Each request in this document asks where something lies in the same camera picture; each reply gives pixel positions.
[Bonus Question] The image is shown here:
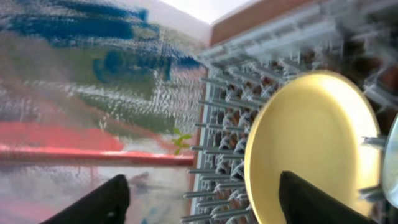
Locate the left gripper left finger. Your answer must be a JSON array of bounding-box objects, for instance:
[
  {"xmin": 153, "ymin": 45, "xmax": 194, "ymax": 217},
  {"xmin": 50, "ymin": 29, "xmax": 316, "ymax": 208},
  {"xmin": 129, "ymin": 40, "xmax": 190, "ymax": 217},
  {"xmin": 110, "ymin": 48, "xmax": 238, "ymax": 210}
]
[{"xmin": 42, "ymin": 174, "xmax": 130, "ymax": 224}]

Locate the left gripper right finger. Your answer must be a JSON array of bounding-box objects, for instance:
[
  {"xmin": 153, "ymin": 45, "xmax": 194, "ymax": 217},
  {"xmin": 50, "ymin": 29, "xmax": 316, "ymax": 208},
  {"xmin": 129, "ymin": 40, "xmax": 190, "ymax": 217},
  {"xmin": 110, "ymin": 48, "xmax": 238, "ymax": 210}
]
[{"xmin": 279, "ymin": 171, "xmax": 373, "ymax": 224}]

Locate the yellow plate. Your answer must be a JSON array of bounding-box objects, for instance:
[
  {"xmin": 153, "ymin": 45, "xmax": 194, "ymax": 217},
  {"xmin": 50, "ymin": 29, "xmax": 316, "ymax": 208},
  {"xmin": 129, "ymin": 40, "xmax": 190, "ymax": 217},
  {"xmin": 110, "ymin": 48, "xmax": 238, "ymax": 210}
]
[{"xmin": 244, "ymin": 70, "xmax": 381, "ymax": 223}]

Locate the white bowl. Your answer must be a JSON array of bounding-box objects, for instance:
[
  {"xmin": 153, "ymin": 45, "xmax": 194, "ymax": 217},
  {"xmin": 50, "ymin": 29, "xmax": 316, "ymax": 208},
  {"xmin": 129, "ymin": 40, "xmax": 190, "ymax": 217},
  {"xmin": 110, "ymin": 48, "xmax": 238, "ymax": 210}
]
[{"xmin": 382, "ymin": 116, "xmax": 398, "ymax": 208}]

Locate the grey dishwasher rack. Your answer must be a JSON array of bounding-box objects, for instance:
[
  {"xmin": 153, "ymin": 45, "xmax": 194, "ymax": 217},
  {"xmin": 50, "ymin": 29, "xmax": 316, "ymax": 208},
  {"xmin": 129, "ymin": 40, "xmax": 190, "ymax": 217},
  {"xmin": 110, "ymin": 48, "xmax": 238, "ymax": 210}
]
[{"xmin": 181, "ymin": 0, "xmax": 397, "ymax": 223}]

